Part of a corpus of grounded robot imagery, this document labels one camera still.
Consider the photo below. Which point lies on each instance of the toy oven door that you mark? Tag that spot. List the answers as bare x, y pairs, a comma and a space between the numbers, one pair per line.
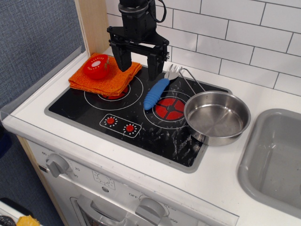
101, 212

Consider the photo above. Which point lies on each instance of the light wooden side panel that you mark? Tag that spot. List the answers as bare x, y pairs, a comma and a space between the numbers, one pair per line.
93, 21

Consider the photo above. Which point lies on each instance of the yellow object at corner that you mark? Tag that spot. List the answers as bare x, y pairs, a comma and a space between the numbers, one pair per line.
27, 221

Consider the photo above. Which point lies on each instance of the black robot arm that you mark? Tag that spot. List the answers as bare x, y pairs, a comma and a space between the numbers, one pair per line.
140, 4

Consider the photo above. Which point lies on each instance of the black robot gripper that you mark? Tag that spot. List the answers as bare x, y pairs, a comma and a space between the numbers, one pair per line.
138, 34

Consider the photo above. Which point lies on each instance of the grey left oven knob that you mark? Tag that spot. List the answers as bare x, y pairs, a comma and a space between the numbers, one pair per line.
56, 164

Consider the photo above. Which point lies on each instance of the blue handled metal fork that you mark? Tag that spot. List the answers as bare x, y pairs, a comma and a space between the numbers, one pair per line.
156, 91

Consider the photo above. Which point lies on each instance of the grey right oven knob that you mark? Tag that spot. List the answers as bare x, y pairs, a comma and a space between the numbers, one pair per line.
151, 211

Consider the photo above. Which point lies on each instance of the stainless steel pan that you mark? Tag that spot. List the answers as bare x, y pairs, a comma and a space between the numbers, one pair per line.
216, 118

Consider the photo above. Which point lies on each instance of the red toy tomato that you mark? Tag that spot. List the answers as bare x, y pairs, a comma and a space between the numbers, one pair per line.
97, 67

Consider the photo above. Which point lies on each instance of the black toy stovetop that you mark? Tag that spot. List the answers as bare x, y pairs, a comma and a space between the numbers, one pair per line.
159, 133

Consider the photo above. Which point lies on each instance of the grey oven knob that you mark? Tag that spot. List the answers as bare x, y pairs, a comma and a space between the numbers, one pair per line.
56, 164
151, 211

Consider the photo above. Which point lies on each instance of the grey toy sink basin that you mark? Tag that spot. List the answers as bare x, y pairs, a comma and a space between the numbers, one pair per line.
270, 170

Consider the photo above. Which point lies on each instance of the orange folded cloth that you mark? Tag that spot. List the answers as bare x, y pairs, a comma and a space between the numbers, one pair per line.
111, 85

